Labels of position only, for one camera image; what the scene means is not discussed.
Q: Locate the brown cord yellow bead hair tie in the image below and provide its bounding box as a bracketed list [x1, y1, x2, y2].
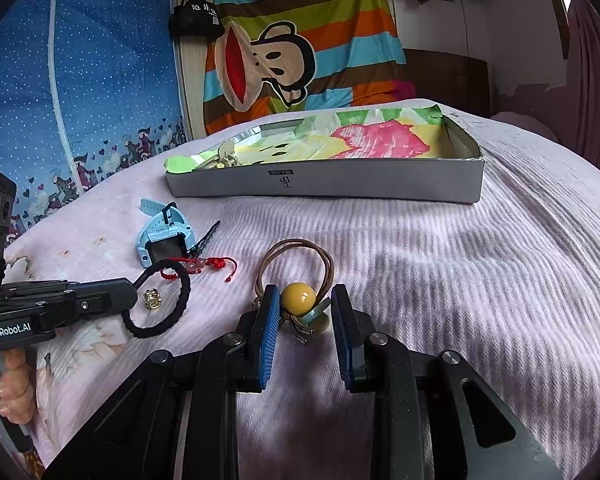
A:
[251, 237, 336, 345]

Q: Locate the small gold ring charm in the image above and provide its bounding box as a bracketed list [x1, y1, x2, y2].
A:
[143, 288, 162, 311]

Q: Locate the black hair elastic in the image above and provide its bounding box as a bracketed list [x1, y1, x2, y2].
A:
[121, 259, 192, 339]

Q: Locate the light blue kids smartwatch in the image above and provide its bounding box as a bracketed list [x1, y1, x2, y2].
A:
[135, 198, 196, 269]

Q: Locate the beige plastic hair claw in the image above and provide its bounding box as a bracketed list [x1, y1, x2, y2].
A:
[192, 140, 240, 170]

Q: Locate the person's left hand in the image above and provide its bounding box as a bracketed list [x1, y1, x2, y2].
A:
[0, 349, 36, 425]

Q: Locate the black hair clip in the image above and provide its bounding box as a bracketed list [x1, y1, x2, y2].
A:
[188, 221, 221, 258]

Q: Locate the pink bed blanket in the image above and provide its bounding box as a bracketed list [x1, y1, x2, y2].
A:
[6, 105, 600, 479]

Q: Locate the grey cardboard tray colourful lining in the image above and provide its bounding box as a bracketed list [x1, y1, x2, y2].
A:
[164, 105, 484, 204]

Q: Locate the blue dotted fabric wardrobe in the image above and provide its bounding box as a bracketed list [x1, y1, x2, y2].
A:
[0, 0, 186, 238]

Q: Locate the pink pillow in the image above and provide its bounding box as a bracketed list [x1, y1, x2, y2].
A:
[491, 112, 558, 143]

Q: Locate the dark wooden headboard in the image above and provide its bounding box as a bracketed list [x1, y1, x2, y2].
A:
[404, 49, 491, 117]

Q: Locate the striped monkey cartoon curtain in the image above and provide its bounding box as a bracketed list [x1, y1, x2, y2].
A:
[204, 0, 415, 134]

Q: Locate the black hanging bag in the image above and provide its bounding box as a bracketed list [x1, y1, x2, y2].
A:
[169, 0, 225, 42]

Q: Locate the pink window curtain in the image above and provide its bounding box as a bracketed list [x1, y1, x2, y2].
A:
[552, 0, 600, 170]

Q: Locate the red cord bracelet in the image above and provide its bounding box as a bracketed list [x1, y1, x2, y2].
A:
[159, 254, 240, 283]

